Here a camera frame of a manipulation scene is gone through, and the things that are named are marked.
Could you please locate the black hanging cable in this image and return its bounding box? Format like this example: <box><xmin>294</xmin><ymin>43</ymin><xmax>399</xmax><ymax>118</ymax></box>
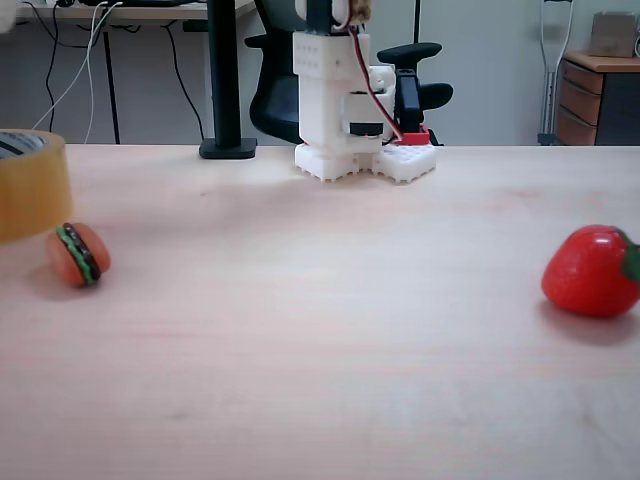
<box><xmin>163</xmin><ymin>23</ymin><xmax>207</xmax><ymax>142</ymax></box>
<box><xmin>19</xmin><ymin>0</ymin><xmax>64</xmax><ymax>132</ymax></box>

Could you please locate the wooden drawer cabinet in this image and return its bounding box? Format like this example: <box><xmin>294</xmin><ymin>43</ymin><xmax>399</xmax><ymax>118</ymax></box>
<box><xmin>554</xmin><ymin>48</ymin><xmax>640</xmax><ymax>146</ymax></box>

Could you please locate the red table clamp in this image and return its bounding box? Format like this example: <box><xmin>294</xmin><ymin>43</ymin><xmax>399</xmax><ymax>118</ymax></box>
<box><xmin>393</xmin><ymin>68</ymin><xmax>432</xmax><ymax>147</ymax></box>

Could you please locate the red black arm servo cable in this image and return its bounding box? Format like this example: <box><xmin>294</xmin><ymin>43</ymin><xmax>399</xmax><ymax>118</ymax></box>
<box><xmin>348</xmin><ymin>23</ymin><xmax>402</xmax><ymax>145</ymax></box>

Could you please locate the brown cardboard box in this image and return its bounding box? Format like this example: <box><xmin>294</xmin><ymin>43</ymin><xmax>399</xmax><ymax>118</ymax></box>
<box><xmin>589</xmin><ymin>10</ymin><xmax>640</xmax><ymax>59</ymax></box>

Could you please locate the white hanging cable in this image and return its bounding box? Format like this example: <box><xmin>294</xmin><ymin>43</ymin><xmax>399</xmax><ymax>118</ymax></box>
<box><xmin>33</xmin><ymin>0</ymin><xmax>124</xmax><ymax>144</ymax></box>

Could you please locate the toy hamburger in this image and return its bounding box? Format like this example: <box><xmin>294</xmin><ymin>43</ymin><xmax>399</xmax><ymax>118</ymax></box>
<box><xmin>44</xmin><ymin>222</ymin><xmax>112</xmax><ymax>289</ymax></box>

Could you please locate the white desk with black legs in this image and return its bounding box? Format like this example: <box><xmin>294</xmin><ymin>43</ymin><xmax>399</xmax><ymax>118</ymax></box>
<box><xmin>0</xmin><ymin>0</ymin><xmax>261</xmax><ymax>146</ymax></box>

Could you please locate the black office chair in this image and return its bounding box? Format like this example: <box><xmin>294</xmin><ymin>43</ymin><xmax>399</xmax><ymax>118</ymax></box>
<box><xmin>243</xmin><ymin>0</ymin><xmax>455</xmax><ymax>147</ymax></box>

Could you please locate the black monitor stand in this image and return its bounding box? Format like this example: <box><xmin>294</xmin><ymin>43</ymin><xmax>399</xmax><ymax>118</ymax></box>
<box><xmin>198</xmin><ymin>0</ymin><xmax>259</xmax><ymax>160</ymax></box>

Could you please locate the red toy strawberry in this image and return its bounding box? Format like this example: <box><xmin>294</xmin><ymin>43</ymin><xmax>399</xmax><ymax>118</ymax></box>
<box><xmin>541</xmin><ymin>224</ymin><xmax>640</xmax><ymax>318</ymax></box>

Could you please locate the yellowish packing tape roll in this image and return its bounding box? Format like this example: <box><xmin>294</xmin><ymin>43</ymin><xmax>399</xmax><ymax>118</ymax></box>
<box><xmin>0</xmin><ymin>128</ymin><xmax>75</xmax><ymax>244</ymax></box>

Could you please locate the grey metal crutch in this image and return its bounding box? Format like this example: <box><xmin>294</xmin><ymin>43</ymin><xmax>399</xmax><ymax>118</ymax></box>
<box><xmin>537</xmin><ymin>0</ymin><xmax>576</xmax><ymax>146</ymax></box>

